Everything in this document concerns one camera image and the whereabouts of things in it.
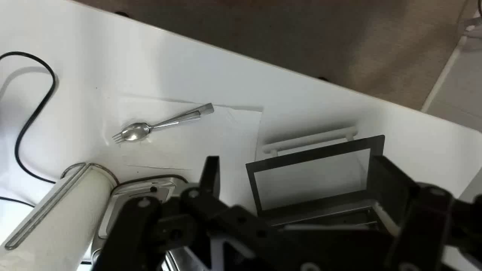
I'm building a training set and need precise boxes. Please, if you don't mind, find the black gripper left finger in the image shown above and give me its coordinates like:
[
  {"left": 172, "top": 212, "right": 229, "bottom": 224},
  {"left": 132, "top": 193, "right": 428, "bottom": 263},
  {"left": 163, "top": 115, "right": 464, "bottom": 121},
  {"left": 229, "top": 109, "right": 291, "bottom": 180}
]
[{"left": 199, "top": 156, "right": 220, "bottom": 197}]

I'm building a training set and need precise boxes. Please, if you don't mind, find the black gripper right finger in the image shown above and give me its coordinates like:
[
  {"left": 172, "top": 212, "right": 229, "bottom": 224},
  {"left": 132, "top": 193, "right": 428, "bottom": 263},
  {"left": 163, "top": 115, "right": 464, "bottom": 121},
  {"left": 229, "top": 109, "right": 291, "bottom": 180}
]
[{"left": 369, "top": 154, "right": 417, "bottom": 234}]

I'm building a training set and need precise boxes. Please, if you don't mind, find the black toaster oven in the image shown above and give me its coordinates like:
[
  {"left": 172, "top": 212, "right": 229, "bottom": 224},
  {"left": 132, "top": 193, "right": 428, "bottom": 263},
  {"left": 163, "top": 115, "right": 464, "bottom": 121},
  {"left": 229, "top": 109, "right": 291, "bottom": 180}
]
[{"left": 245, "top": 133, "right": 386, "bottom": 225}]

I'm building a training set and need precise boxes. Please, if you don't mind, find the white paper napkin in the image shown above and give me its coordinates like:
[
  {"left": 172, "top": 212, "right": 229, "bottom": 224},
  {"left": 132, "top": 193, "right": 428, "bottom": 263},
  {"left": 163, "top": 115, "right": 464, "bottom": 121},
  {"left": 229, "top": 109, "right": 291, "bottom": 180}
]
[{"left": 96, "top": 96, "right": 262, "bottom": 209}]

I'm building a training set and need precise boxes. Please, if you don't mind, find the silver metal spoon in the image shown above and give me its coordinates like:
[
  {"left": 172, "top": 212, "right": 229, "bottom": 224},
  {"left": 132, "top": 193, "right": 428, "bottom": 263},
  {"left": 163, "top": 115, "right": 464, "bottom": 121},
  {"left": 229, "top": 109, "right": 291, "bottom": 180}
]
[{"left": 113, "top": 102, "right": 214, "bottom": 142}]

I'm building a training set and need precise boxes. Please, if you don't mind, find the white paper towel roll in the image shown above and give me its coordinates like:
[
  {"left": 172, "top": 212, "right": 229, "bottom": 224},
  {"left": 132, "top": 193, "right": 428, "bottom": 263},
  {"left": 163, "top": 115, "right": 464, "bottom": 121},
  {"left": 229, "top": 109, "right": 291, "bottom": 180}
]
[{"left": 0, "top": 162, "right": 117, "bottom": 271}]

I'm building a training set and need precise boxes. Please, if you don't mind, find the black power cable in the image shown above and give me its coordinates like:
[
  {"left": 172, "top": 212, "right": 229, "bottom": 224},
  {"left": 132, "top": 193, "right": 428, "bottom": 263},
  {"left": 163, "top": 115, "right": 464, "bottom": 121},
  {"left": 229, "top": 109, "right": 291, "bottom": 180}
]
[{"left": 0, "top": 50, "right": 59, "bottom": 207}]

